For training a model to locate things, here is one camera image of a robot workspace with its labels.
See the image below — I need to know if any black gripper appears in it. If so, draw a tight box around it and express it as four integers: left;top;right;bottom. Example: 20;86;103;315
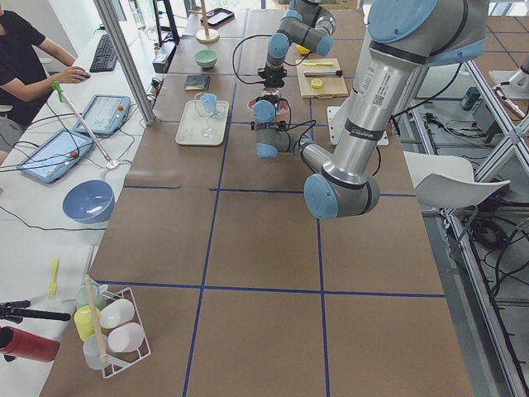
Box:
258;66;287;88

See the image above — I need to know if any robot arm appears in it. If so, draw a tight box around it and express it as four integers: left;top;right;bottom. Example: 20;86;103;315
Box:
258;0;336;88
253;0;488;219

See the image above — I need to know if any pink bowl of ice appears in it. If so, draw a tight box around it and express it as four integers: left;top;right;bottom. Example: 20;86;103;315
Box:
246;97;290;120

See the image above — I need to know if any small blue cup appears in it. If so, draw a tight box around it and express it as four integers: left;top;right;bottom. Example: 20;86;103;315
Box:
199;93;217;116

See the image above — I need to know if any wooden cup stand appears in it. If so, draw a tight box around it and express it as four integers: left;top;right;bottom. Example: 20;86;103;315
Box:
195;0;220;44

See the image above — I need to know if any white cup rack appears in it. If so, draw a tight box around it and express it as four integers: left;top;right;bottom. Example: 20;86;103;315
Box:
74;276;151;379

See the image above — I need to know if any person's hand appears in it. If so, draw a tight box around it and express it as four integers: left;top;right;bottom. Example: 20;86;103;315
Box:
56;66;90;84

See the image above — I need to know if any yellow lemon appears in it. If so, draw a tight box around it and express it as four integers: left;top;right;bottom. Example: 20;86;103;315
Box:
296;45;311;55

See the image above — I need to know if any lemon half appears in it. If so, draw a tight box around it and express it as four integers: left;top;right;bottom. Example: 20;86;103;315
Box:
310;79;324;89

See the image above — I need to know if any yellow plastic knife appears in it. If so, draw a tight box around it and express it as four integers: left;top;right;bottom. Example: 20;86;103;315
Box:
302;61;334;67

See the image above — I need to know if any wooden cutting board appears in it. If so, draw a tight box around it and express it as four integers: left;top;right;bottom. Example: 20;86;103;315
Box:
297;58;349;98

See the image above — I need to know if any green ceramic bowl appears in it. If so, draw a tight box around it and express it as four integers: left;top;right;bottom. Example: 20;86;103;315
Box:
194;49;218;69

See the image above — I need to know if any clear wine glass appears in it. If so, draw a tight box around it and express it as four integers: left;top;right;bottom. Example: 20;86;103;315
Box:
194;93;212;137

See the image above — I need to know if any cream serving tray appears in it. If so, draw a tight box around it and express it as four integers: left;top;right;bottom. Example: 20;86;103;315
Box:
175;100;231;146

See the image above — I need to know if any black keyboard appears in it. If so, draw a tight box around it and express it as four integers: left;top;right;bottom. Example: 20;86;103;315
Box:
89;34;117;73

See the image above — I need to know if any teach pendant tablet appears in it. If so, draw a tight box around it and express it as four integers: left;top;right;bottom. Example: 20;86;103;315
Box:
17;128;94;184
81;94;131;136

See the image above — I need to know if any white chair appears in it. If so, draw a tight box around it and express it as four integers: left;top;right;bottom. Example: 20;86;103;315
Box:
403;151;511;208

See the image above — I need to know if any blue bowl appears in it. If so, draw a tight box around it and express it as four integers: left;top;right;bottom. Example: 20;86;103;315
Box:
62;179;115;224

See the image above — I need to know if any yellow plastic fork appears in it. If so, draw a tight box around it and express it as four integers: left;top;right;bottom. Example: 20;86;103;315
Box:
48;258;60;298

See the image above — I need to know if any red bottle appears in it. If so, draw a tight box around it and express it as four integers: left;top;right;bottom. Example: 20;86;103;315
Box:
1;326;60;362

